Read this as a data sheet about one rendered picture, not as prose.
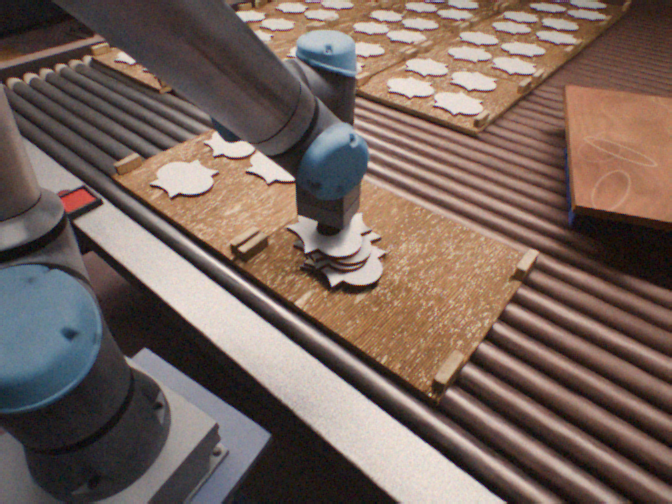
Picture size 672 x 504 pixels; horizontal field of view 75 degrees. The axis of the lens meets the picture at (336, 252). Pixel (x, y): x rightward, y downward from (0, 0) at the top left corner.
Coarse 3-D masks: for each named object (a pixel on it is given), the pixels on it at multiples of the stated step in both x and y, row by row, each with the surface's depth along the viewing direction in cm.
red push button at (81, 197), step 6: (78, 192) 93; (84, 192) 93; (66, 198) 92; (72, 198) 92; (78, 198) 92; (84, 198) 92; (90, 198) 92; (66, 204) 90; (72, 204) 90; (78, 204) 90; (66, 210) 89
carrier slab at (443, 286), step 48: (384, 192) 92; (288, 240) 81; (384, 240) 81; (432, 240) 81; (480, 240) 81; (288, 288) 73; (336, 288) 73; (384, 288) 73; (432, 288) 73; (480, 288) 73; (336, 336) 67; (384, 336) 66; (432, 336) 66; (480, 336) 66
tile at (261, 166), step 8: (256, 160) 99; (264, 160) 99; (256, 168) 97; (264, 168) 97; (272, 168) 97; (280, 168) 97; (264, 176) 94; (272, 176) 94; (280, 176) 94; (288, 176) 94; (272, 184) 94; (288, 184) 94
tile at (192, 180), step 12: (168, 168) 97; (180, 168) 97; (192, 168) 97; (204, 168) 97; (156, 180) 93; (168, 180) 93; (180, 180) 93; (192, 180) 93; (204, 180) 93; (168, 192) 90; (180, 192) 90; (192, 192) 90; (204, 192) 91
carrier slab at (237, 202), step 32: (160, 160) 101; (192, 160) 101; (224, 160) 101; (128, 192) 94; (160, 192) 92; (224, 192) 92; (256, 192) 92; (288, 192) 92; (192, 224) 84; (224, 224) 84; (256, 224) 84; (224, 256) 79
